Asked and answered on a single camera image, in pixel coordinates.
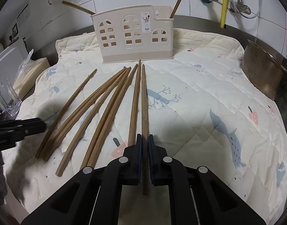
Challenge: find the metal angle valve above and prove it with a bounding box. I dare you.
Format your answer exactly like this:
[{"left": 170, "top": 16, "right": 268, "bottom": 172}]
[{"left": 230, "top": 1, "right": 252, "bottom": 14}]

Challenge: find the stainless steel pot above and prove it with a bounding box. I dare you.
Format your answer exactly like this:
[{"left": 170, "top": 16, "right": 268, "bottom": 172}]
[{"left": 241, "top": 39, "right": 287, "bottom": 102}]

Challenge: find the beige plastic chopstick holder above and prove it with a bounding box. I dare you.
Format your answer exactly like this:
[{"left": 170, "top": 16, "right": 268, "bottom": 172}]
[{"left": 91, "top": 7, "right": 175, "bottom": 64}]

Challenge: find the white appliance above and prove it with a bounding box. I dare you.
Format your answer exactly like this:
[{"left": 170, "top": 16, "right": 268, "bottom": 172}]
[{"left": 0, "top": 37, "right": 29, "bottom": 80}]

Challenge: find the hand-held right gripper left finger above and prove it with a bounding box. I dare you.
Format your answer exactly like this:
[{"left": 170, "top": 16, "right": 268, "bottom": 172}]
[{"left": 21, "top": 133, "right": 143, "bottom": 225}]

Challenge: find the wall socket with plug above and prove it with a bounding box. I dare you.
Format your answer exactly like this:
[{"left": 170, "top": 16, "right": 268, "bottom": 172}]
[{"left": 9, "top": 23, "right": 20, "bottom": 43}]

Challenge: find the yellow corrugated hose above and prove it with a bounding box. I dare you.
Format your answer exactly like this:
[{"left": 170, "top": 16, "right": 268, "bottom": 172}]
[{"left": 219, "top": 0, "right": 229, "bottom": 29}]

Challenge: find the white wall label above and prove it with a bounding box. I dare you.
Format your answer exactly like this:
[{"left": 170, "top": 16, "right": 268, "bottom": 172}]
[{"left": 16, "top": 4, "right": 31, "bottom": 27}]

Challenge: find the quilted printed mat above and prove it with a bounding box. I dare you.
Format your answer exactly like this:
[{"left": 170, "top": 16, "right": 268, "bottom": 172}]
[{"left": 3, "top": 27, "right": 287, "bottom": 225}]

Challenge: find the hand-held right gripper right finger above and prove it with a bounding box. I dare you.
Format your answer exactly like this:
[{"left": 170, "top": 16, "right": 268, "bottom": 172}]
[{"left": 148, "top": 134, "right": 267, "bottom": 225}]

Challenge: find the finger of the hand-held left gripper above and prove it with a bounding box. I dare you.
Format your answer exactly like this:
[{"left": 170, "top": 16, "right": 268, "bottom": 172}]
[
  {"left": 0, "top": 118, "right": 42, "bottom": 130},
  {"left": 0, "top": 120, "right": 47, "bottom": 149}
]

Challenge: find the beige pack in plastic wrap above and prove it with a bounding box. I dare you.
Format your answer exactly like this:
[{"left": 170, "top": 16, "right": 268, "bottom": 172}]
[{"left": 13, "top": 49, "right": 51, "bottom": 99}]

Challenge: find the clear glass cup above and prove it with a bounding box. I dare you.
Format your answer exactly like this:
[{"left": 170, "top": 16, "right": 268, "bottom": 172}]
[{"left": 0, "top": 74, "right": 22, "bottom": 117}]

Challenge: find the white hose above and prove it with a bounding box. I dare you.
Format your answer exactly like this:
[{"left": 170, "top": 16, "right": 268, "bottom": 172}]
[{"left": 230, "top": 0, "right": 262, "bottom": 19}]

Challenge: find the pile of wooden chopsticks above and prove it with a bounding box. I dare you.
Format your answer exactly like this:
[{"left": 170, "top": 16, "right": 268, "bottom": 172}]
[{"left": 35, "top": 59, "right": 142, "bottom": 177}]

